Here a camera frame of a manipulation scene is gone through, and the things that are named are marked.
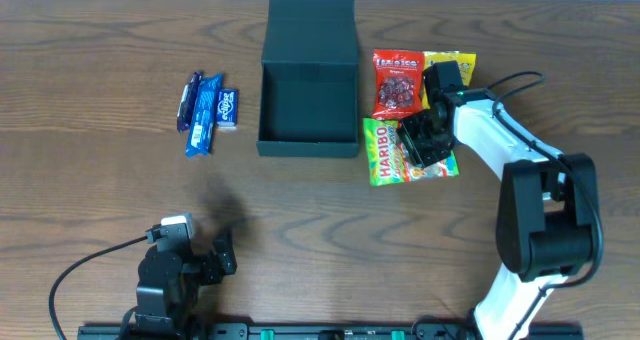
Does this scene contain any green Haribo gummy bag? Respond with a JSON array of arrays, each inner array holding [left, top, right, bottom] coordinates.
[[363, 118, 459, 186]]

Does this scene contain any red Hacks candy bag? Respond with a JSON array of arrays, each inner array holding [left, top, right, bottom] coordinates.
[[372, 49, 425, 120]]

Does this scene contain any blue Oreo cookie pack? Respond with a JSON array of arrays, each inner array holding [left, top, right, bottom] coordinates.
[[185, 73, 224, 158]]

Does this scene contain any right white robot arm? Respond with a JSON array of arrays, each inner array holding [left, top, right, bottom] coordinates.
[[398, 89, 603, 339]]

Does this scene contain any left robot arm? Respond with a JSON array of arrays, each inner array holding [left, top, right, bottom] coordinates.
[[127, 225, 237, 339]]

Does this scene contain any yellow Hacks candy bag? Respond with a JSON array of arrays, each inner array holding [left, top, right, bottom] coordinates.
[[420, 51, 477, 109]]

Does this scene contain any dark green open box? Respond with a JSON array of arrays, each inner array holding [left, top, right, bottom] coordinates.
[[256, 0, 359, 158]]

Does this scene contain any dark purple snack bar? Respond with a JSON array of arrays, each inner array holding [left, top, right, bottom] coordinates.
[[176, 71, 203, 133]]

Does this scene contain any blue Eclipse mint box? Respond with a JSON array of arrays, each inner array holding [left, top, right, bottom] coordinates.
[[215, 89, 239, 129]]

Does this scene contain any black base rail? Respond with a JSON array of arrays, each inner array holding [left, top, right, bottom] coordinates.
[[76, 322, 586, 340]]

